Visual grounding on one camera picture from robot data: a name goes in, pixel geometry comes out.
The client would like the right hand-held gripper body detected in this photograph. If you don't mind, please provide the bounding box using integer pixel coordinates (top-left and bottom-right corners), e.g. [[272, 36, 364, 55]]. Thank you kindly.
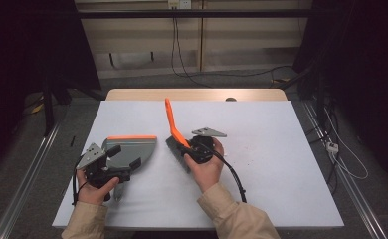
[[185, 126, 228, 164]]

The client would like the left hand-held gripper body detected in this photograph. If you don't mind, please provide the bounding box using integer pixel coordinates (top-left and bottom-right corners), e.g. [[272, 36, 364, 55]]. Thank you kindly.
[[76, 142, 131, 189]]

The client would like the grey dustpan with orange edge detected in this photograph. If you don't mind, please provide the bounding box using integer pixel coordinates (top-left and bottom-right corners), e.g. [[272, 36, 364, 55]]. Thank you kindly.
[[101, 134, 158, 203]]

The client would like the orange brush with grey bristles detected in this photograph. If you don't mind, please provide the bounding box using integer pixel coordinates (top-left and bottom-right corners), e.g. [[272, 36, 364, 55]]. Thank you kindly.
[[164, 97, 192, 174]]

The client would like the person's right hand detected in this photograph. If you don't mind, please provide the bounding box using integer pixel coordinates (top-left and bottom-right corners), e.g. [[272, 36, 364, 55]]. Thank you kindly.
[[183, 137, 225, 194]]

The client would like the person's left hand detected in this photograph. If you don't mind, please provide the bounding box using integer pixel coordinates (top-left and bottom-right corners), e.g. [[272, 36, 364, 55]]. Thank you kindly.
[[77, 168, 120, 206]]

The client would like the wooden table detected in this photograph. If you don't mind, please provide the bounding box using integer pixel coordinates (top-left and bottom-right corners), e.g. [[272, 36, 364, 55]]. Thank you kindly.
[[105, 88, 289, 103]]

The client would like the black metal stand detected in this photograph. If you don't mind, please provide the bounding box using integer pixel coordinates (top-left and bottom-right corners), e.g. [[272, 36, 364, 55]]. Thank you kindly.
[[40, 74, 57, 137]]

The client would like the white table cover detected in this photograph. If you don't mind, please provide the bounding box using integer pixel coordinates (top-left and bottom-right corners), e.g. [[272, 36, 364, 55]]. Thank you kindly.
[[52, 100, 345, 230]]

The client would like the black horizontal bar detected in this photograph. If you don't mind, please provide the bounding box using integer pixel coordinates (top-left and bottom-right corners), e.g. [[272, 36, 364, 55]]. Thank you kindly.
[[77, 8, 317, 20]]

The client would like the white power strip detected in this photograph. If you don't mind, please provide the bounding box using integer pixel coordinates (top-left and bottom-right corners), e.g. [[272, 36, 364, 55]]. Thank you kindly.
[[325, 141, 340, 154]]

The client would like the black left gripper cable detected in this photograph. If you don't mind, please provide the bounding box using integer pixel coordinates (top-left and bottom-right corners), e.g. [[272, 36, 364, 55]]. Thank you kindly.
[[71, 158, 85, 207]]

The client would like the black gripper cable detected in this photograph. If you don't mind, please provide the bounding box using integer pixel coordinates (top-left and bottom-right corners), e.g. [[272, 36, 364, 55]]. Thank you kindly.
[[211, 148, 249, 204], [71, 158, 85, 207]]

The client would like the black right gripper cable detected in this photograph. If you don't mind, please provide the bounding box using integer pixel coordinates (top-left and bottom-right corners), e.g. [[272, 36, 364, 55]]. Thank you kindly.
[[211, 148, 249, 204]]

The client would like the aluminium floor rail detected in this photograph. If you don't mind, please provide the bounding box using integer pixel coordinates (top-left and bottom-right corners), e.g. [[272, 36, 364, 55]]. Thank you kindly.
[[0, 121, 63, 239], [300, 100, 388, 239]]

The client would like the black wall socket cable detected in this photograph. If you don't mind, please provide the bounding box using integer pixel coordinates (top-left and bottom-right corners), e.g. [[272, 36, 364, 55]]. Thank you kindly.
[[174, 8, 294, 79], [170, 8, 214, 90]]

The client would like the white wall socket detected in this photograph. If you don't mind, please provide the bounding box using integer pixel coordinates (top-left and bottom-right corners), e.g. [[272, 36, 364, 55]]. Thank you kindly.
[[167, 0, 193, 10]]

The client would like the white floor cable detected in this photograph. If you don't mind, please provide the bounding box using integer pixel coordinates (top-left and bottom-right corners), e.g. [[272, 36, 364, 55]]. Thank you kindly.
[[323, 109, 369, 181]]

